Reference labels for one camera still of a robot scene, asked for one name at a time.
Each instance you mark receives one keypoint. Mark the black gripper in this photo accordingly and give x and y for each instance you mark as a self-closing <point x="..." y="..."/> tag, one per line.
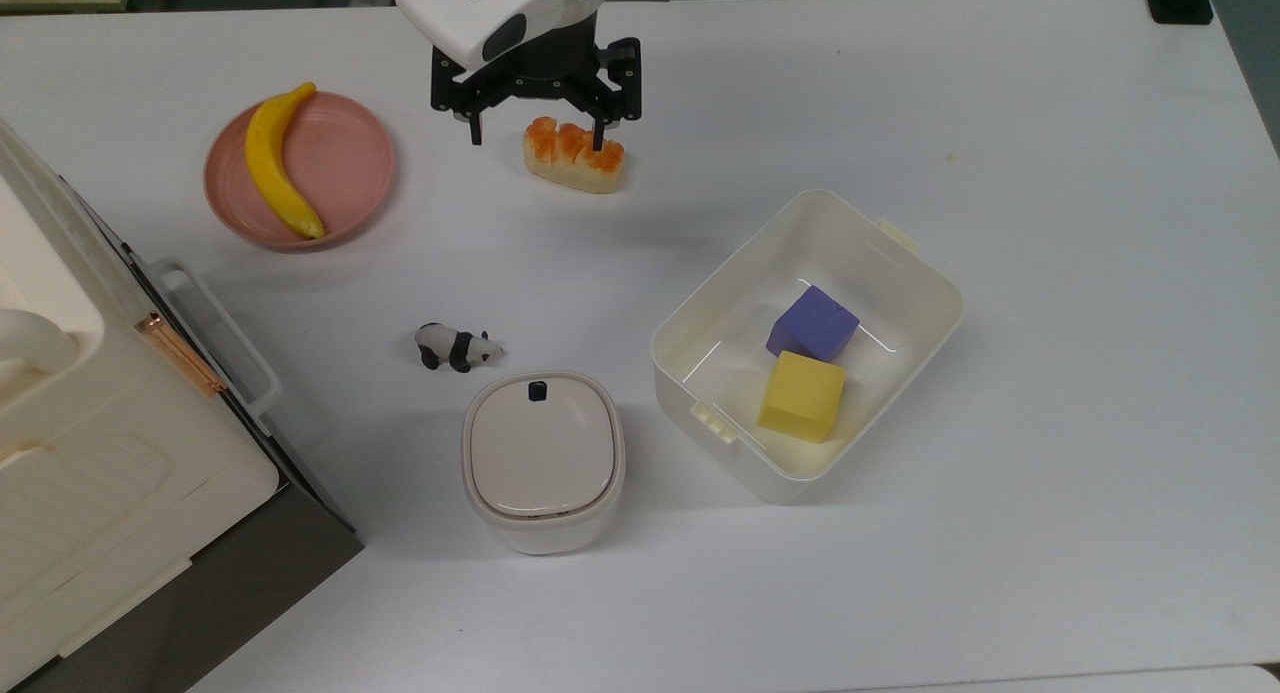
<point x="560" y="58"/>

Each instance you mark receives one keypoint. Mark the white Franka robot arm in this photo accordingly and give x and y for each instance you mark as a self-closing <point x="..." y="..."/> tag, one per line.
<point x="450" y="13"/>

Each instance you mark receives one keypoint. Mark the white plastic box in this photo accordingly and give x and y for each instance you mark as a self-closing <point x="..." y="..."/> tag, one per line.
<point x="900" y="263"/>

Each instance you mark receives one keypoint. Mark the toy bread with orange glaze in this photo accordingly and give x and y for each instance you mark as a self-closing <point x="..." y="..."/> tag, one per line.
<point x="570" y="168"/>

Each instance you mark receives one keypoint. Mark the pink plate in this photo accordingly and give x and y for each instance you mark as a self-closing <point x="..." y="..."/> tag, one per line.
<point x="345" y="163"/>

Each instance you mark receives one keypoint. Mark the panda toy figure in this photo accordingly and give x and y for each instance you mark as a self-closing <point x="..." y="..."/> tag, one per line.
<point x="455" y="348"/>

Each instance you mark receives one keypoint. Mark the yellow toy banana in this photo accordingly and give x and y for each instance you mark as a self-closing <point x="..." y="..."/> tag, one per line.
<point x="268" y="163"/>

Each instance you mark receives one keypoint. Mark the purple foam cube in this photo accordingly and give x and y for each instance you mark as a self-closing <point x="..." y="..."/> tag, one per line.
<point x="815" y="323"/>

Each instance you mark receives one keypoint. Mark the cream lidded trash bin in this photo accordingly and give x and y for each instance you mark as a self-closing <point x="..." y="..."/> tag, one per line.
<point x="543" y="463"/>

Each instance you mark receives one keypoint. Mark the yellow foam cube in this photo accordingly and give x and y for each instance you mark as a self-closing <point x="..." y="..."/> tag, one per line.
<point x="800" y="398"/>

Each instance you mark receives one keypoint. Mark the copper cabinet latch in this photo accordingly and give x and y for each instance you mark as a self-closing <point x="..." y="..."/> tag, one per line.
<point x="180" y="353"/>

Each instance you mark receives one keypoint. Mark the cream mini oven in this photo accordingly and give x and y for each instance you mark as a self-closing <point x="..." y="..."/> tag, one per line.
<point x="110" y="473"/>

